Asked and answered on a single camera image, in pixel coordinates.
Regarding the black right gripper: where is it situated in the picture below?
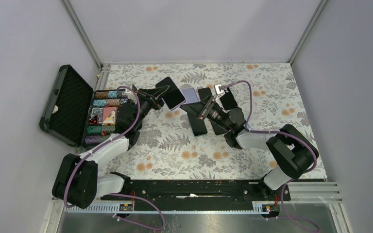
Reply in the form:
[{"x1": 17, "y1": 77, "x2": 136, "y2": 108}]
[{"x1": 181, "y1": 94, "x2": 233, "y2": 132}]

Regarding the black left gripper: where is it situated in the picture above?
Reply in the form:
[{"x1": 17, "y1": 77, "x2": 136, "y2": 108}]
[{"x1": 132, "y1": 86, "x2": 172, "y2": 129}]

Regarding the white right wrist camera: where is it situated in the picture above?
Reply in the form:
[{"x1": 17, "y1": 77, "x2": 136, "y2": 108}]
[{"x1": 214, "y1": 83, "x2": 225, "y2": 101}]

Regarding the floral table mat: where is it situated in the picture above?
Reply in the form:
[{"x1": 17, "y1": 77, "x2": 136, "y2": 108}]
[{"x1": 100, "y1": 63, "x2": 315, "y2": 180}]

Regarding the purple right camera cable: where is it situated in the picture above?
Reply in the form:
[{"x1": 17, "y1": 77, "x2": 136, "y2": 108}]
[{"x1": 225, "y1": 80, "x2": 321, "y2": 233}]

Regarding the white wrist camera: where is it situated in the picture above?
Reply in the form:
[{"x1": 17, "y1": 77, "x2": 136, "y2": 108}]
[
  {"x1": 125, "y1": 84, "x2": 138, "y2": 99},
  {"x1": 214, "y1": 83, "x2": 225, "y2": 101}
]

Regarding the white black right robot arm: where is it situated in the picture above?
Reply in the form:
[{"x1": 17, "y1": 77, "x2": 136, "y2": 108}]
[{"x1": 181, "y1": 97, "x2": 319, "y2": 200}]

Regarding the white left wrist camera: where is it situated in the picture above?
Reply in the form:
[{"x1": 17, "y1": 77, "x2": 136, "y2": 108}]
[{"x1": 125, "y1": 84, "x2": 138, "y2": 99}]

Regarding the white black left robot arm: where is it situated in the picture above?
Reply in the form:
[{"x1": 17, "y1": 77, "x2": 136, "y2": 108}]
[{"x1": 51, "y1": 85, "x2": 170, "y2": 209}]

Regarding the black poker chip case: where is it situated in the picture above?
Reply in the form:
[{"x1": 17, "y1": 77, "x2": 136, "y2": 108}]
[{"x1": 39, "y1": 65, "x2": 137, "y2": 148}]

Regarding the lilac phone case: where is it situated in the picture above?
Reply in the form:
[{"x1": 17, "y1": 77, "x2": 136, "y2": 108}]
[{"x1": 182, "y1": 87, "x2": 200, "y2": 104}]

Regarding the black phone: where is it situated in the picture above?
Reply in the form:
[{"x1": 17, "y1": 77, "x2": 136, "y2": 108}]
[{"x1": 197, "y1": 87, "x2": 213, "y2": 100}]

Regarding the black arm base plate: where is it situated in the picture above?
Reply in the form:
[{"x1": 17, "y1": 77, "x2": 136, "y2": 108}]
[{"x1": 101, "y1": 180, "x2": 291, "y2": 212}]

